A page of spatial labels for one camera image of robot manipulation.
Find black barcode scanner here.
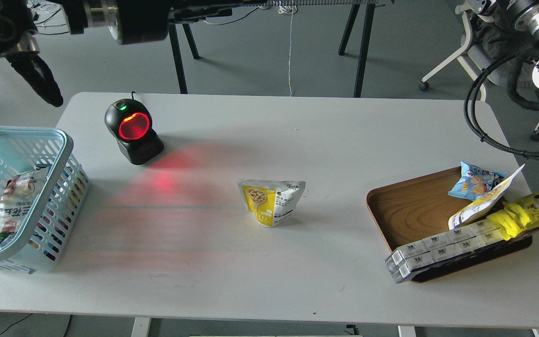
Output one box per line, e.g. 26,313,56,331
104,91,165,166

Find yellow white snack pouch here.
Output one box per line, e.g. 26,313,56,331
238,179,306,228

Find white office chair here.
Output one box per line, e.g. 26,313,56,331
419,0,496,92

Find upper clear white box strip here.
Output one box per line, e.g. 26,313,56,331
385,220,504,271

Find white yellow snack bag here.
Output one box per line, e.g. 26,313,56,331
448,166,524,229

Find light blue plastic basket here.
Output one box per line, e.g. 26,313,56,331
0,126,89,273

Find red white snack bag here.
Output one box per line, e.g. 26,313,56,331
0,167,50,249

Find lower clear white box strip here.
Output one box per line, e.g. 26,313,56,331
384,227,504,284

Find clear white box strip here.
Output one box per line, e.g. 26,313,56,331
384,227,504,284
385,220,504,271

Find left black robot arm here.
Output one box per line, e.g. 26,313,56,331
0,0,260,107

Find yellow cartoon snack pack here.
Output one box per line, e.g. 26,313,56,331
486,192,539,241

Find blue snack bag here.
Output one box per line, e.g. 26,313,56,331
448,161,507,201

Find black table right legs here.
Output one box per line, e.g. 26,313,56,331
338,4,376,98

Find brown wooden tray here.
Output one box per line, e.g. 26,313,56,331
366,166,533,282

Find black table legs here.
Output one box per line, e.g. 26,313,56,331
338,4,376,98
168,24,201,94

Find black table left legs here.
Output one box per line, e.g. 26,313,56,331
168,24,201,94

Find white hanging cable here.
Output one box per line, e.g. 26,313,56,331
278,4,298,96

